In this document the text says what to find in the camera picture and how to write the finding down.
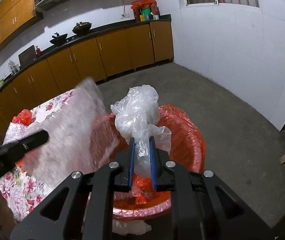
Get red plastic bag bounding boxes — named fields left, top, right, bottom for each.
left=130, top=174, right=157, bottom=205
left=12, top=109, right=33, bottom=126

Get clear plastic bag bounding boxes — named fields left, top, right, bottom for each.
left=110, top=85, right=172, bottom=178

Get red lined trash basket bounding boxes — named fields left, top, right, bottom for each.
left=89, top=105, right=206, bottom=221

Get lower orange kitchen cabinets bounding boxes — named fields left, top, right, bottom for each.
left=0, top=15, right=174, bottom=140

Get floral tablecloth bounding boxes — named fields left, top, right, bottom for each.
left=0, top=77, right=153, bottom=235

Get black wok left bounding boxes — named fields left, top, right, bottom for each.
left=50, top=33, right=68, bottom=46

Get black wok with lid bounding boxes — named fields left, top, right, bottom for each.
left=72, top=22, right=92, bottom=36

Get green cup on counter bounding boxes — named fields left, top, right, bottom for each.
left=142, top=7, right=152, bottom=21

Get red bag on counter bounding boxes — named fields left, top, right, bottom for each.
left=131, top=0, right=160, bottom=22

